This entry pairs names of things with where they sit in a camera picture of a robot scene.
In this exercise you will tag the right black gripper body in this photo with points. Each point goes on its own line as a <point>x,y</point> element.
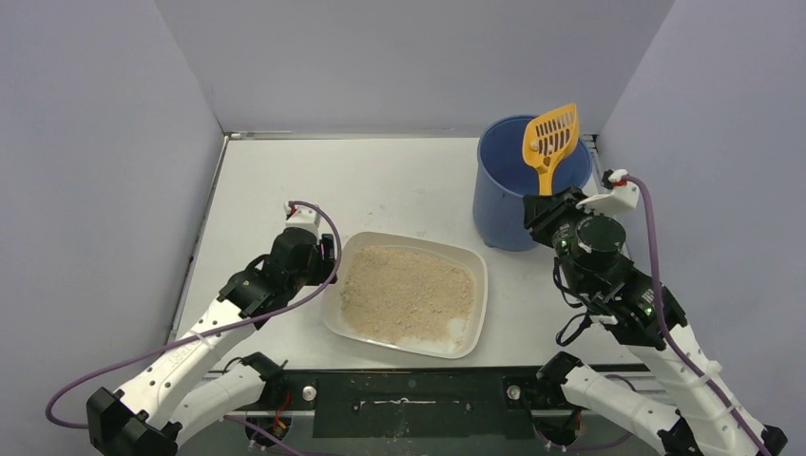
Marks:
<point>543,210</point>

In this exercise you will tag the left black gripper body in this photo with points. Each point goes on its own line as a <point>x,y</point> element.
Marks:
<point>325,257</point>

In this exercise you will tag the blue plastic bucket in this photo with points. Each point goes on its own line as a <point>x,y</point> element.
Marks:
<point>502,179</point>

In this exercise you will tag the yellow litter scoop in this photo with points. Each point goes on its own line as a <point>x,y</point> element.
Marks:
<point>548,140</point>

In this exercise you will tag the white litter box tray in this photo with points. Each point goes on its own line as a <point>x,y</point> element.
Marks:
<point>464,339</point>

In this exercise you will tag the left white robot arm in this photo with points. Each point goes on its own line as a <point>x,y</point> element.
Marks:
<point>159,409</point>

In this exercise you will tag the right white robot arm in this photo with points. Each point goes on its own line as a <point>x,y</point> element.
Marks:
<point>702,417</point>

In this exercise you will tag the beige cat litter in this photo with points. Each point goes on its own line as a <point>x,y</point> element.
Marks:
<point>393,294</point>

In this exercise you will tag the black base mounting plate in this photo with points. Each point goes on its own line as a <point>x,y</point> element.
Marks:
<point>423,403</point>

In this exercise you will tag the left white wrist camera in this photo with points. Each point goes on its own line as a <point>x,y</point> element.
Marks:
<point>302,217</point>

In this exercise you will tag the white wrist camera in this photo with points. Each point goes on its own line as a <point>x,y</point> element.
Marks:
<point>622,195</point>
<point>302,217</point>

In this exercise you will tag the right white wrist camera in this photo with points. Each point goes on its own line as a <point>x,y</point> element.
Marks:
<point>622,195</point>

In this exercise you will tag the aluminium table frame rail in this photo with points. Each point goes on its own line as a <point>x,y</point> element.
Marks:
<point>625,367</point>

